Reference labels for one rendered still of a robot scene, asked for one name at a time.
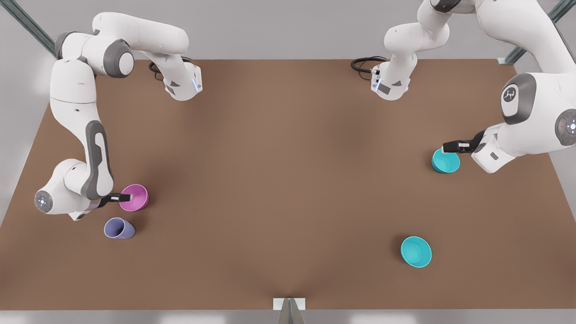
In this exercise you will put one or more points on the pink bowl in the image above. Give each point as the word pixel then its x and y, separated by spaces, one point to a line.
pixel 135 198

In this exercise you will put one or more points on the teal bowl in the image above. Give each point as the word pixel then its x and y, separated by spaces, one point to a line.
pixel 416 252
pixel 445 163

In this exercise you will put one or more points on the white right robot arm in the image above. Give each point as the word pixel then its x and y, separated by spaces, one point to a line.
pixel 72 94

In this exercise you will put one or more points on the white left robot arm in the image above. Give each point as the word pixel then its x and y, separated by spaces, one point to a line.
pixel 535 112

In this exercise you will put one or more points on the lavender cup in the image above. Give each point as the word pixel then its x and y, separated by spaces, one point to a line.
pixel 119 228

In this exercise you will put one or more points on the silver frame post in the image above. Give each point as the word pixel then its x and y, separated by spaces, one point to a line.
pixel 289 311
pixel 31 27
pixel 535 33

